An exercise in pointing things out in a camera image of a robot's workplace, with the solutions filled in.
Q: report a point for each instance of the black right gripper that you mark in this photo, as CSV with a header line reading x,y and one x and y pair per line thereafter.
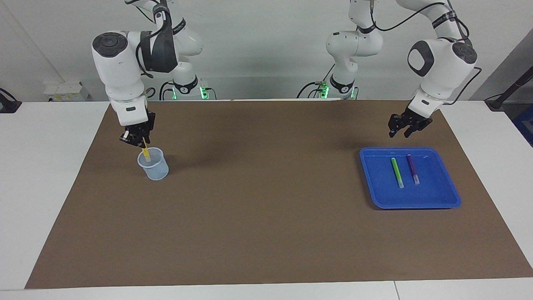
x,y
141,127

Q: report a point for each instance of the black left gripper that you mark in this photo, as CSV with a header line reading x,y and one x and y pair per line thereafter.
x,y
416,114

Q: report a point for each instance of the yellow marker pen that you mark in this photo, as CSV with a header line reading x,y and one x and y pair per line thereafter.
x,y
146,153

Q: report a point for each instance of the purple marker pen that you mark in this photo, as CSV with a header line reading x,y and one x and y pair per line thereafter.
x,y
412,168

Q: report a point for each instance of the green marker pen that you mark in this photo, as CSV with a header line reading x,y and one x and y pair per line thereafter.
x,y
397,173

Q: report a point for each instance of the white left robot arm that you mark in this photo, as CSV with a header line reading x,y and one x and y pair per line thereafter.
x,y
441,62

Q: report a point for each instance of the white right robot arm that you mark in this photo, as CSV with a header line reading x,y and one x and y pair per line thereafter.
x,y
120,71

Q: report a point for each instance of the translucent plastic cup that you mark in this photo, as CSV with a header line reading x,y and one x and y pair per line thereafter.
x,y
156,168

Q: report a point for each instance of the blue plastic tray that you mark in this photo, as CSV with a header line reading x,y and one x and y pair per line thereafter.
x,y
410,179

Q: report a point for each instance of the white power strip box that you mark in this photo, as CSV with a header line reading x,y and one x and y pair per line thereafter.
x,y
64,91

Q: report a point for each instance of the black stand pole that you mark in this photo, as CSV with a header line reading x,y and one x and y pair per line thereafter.
x,y
512,88

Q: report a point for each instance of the blue box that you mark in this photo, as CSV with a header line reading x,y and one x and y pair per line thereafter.
x,y
525,125

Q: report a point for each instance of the brown table mat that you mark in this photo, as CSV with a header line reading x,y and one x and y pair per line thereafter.
x,y
266,208

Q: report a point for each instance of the black clamp mount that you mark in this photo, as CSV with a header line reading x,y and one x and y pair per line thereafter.
x,y
7,104

